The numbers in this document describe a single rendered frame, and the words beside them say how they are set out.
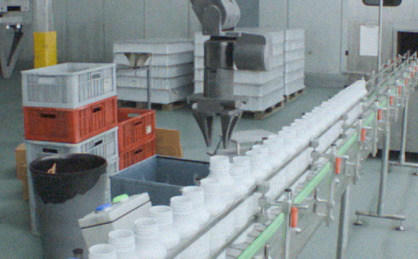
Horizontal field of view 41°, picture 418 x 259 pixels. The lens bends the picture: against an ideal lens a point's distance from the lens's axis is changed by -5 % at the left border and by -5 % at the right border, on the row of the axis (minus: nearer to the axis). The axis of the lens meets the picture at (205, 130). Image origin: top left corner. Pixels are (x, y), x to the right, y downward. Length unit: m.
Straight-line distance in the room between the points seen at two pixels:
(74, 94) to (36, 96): 0.28
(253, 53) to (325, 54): 10.60
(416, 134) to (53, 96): 3.67
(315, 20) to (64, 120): 8.56
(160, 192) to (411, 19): 4.36
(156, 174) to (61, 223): 1.15
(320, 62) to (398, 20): 5.96
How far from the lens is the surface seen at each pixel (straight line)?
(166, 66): 8.44
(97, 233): 1.08
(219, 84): 1.07
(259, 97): 7.85
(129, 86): 8.83
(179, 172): 2.11
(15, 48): 0.78
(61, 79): 3.59
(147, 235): 0.87
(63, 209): 3.17
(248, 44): 1.05
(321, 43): 11.64
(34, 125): 3.77
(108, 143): 4.02
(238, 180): 1.18
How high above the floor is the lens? 1.48
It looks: 12 degrees down
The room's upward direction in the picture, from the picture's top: straight up
